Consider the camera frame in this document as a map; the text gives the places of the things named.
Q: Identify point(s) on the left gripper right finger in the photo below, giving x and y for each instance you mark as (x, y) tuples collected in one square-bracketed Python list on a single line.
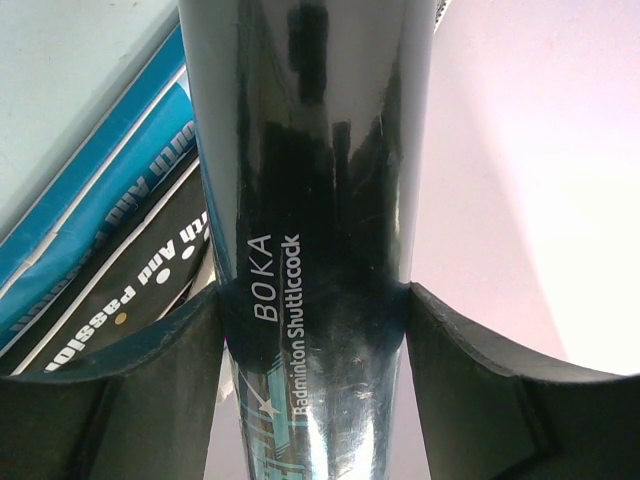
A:
[(491, 408)]

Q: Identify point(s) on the blue racket bag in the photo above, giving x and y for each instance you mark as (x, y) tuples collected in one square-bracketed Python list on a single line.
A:
[(127, 155)]

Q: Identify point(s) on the black racket bag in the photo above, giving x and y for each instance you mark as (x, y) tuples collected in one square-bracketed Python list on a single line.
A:
[(148, 270)]

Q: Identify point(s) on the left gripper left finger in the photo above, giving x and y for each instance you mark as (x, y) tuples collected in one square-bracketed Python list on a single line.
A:
[(141, 408)]

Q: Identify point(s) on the black shuttlecock tube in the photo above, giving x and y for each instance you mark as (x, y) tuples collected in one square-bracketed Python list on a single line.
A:
[(310, 121)]

